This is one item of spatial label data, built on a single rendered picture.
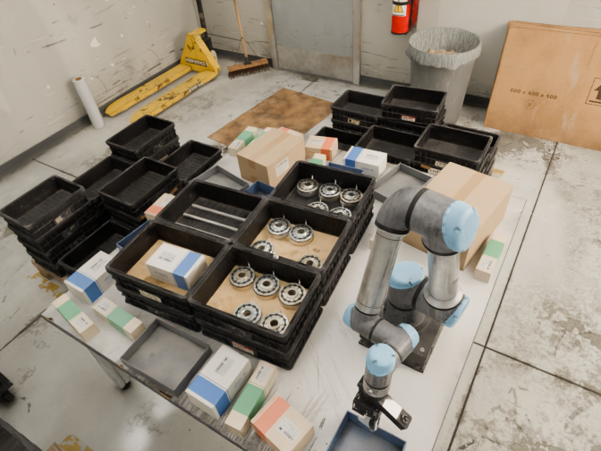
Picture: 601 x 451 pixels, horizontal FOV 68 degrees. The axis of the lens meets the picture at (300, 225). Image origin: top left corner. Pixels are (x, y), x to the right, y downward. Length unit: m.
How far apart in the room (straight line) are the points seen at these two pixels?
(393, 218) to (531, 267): 1.98
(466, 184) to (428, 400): 0.94
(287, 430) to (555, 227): 2.41
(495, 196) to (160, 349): 1.50
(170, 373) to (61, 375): 1.21
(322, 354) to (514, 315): 1.41
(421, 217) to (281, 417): 0.79
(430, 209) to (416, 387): 0.74
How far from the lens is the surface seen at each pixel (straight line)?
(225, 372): 1.62
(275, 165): 2.31
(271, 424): 1.53
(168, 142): 3.36
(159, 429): 2.51
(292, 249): 1.86
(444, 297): 1.40
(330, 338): 1.74
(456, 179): 2.11
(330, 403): 1.62
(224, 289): 1.77
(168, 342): 1.85
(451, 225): 1.11
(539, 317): 2.85
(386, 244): 1.22
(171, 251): 1.85
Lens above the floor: 2.18
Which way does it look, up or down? 44 degrees down
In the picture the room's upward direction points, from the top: 6 degrees counter-clockwise
